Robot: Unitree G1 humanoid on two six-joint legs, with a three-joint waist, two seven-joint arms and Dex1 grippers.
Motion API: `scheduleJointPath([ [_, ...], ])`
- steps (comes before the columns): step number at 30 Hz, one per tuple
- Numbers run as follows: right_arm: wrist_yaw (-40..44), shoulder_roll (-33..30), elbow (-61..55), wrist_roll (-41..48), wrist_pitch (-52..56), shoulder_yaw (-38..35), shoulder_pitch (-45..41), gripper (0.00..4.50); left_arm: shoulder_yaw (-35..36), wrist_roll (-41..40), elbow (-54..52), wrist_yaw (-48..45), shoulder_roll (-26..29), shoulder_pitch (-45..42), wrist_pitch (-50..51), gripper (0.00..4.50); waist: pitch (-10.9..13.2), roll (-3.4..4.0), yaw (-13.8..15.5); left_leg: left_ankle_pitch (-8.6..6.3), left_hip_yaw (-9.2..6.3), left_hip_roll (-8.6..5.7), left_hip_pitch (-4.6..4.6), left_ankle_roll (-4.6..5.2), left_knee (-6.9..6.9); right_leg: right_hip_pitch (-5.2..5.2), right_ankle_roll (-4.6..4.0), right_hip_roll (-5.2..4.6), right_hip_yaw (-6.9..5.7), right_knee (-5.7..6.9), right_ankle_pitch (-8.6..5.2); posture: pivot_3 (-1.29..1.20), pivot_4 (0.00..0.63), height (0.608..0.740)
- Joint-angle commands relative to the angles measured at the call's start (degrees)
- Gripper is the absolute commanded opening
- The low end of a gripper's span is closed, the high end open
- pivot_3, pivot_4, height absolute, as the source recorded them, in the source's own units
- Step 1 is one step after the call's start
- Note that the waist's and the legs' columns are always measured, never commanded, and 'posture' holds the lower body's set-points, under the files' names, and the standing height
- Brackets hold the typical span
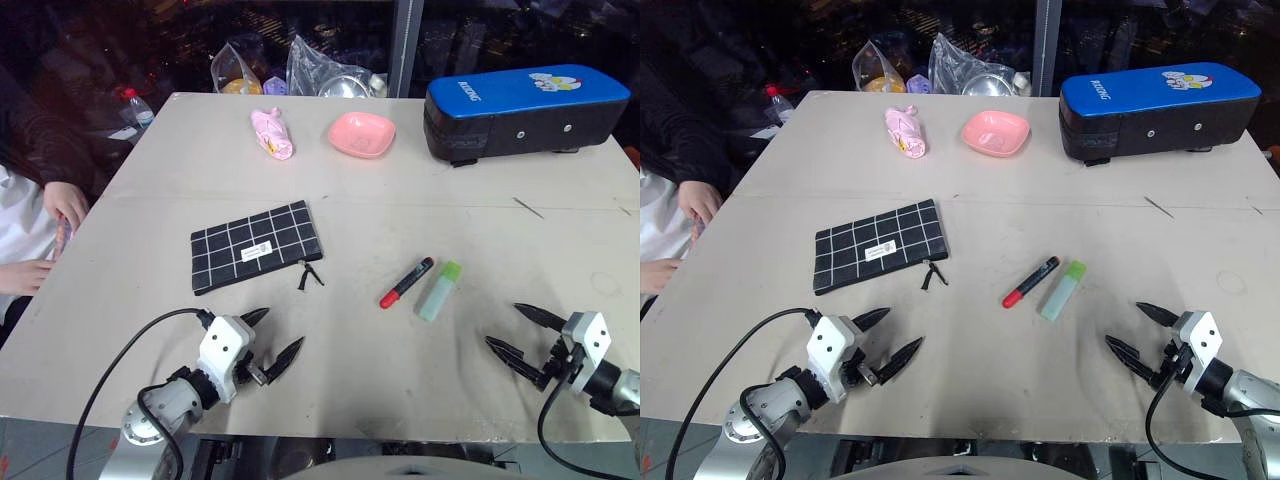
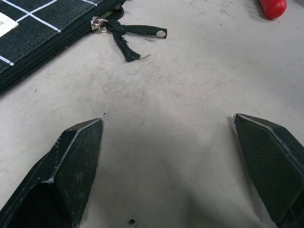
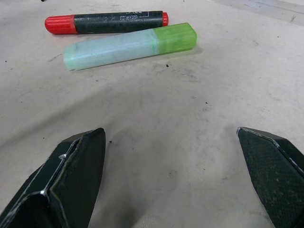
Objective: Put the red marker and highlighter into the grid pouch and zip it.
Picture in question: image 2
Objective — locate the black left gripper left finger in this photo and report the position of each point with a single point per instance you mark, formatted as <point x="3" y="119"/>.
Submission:
<point x="71" y="171"/>

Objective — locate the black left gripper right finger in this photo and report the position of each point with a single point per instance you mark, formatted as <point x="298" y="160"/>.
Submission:
<point x="268" y="166"/>

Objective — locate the black grid-pattern cloth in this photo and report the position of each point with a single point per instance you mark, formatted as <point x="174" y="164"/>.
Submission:
<point x="35" y="38"/>

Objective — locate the red round object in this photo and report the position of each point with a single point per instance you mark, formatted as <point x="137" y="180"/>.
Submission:
<point x="273" y="8"/>

